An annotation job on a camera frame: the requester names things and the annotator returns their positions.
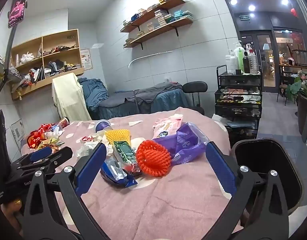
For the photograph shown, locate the long wooden wall shelf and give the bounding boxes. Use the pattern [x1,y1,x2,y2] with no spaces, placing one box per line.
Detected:
[120,0,186,33]
[123,17,193,50]

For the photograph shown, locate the blue bedding pile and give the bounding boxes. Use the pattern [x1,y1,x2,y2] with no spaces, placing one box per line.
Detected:
[78,78,109,113]

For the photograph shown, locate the white pink wrapper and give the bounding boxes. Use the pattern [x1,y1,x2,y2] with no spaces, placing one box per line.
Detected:
[169,114,184,128]

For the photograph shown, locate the dark bottle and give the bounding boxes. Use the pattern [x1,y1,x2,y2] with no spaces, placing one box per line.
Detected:
[243,52,251,74]

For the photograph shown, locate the black phone stand pole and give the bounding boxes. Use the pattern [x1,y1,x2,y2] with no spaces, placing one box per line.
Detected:
[0,25,19,105]

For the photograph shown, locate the wooden cubby wall shelf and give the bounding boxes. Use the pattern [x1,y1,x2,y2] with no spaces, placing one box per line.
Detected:
[10,29,84,101]

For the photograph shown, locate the black trash bin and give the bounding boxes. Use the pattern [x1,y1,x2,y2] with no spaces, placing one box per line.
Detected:
[230,139,302,215]

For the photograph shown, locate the small wall notice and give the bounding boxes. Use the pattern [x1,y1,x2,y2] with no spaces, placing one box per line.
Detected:
[10,119,26,145]

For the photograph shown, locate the white pump bottle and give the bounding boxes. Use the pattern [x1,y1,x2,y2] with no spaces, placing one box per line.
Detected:
[234,41,245,55]

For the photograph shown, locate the white plastic bag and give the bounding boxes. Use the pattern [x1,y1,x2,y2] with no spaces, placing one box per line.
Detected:
[20,52,35,64]

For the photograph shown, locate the wall shelves with books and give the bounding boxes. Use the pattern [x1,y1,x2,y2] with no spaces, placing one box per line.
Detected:
[124,9,194,46]

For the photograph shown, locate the green potted plant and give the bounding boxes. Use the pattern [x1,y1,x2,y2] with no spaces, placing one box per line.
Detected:
[286,71,307,100]

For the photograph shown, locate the dark planter pot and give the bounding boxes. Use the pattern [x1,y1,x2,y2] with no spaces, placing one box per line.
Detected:
[297,95,307,135]

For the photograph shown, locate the black round stool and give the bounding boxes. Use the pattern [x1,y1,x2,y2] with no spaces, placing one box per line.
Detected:
[182,81,208,115]

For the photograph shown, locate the massage bed with blue skirt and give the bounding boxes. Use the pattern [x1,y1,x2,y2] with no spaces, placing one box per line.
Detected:
[86,82,194,120]

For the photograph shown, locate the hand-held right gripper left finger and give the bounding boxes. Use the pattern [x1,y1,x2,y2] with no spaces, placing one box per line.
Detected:
[23,142,107,240]

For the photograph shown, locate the white tissue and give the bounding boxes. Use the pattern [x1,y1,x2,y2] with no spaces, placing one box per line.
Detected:
[76,132,114,159]

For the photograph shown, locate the dark folded clothes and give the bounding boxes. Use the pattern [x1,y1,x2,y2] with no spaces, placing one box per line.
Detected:
[45,59,65,73]

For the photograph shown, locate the pink snack packet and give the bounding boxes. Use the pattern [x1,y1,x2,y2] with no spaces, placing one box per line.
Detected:
[153,119,180,138]

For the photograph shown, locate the clear plastic bottle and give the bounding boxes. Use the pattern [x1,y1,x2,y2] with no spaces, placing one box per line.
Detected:
[249,49,258,75]

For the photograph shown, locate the pink polka dot blanket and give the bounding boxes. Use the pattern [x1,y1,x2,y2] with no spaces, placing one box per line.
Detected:
[20,107,244,240]

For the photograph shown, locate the black metal cart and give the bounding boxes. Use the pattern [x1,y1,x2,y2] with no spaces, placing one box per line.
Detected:
[215,65,263,140]

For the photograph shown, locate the grey blanket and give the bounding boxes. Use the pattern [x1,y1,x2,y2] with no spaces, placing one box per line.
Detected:
[113,82,183,105]

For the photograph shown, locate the cream cloth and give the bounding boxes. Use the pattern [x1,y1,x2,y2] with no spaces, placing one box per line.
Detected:
[52,72,92,122]

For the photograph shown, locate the white arc floor lamp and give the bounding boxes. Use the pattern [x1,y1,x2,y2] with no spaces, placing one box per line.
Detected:
[128,51,173,68]

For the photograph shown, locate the yellow foam fruit net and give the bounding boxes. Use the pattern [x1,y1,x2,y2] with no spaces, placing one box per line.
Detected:
[104,129,132,150]

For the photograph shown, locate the purple plastic bag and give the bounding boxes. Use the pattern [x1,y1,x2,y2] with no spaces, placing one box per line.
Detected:
[152,122,209,167]

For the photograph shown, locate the red foam fruit net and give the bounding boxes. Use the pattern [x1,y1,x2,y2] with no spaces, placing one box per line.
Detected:
[135,140,172,178]

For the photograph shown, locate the wall poster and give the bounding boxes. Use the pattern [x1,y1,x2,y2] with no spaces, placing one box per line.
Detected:
[80,48,93,70]

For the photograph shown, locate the green bottle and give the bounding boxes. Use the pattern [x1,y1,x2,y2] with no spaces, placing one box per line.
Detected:
[237,47,245,72]

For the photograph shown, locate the smartphone with pink screen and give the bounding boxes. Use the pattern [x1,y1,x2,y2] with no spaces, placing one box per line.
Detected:
[8,0,28,28]

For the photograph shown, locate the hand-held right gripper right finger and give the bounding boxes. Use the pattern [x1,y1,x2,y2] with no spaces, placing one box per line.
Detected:
[206,141,290,240]

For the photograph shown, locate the pile of colourful snack wrappers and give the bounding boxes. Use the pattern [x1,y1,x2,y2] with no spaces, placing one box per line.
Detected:
[27,123,65,150]

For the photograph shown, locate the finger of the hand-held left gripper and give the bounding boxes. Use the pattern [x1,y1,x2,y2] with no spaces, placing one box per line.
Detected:
[42,146,73,175]
[10,146,54,167]

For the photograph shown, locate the purple paper cup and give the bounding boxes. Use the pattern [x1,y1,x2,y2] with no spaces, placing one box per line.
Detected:
[95,120,111,133]

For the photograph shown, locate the green snack packet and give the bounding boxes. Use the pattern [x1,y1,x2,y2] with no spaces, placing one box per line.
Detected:
[113,140,137,167]

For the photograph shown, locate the blue foil wrapper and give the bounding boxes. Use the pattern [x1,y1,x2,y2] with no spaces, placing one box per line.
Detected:
[100,160,138,188]

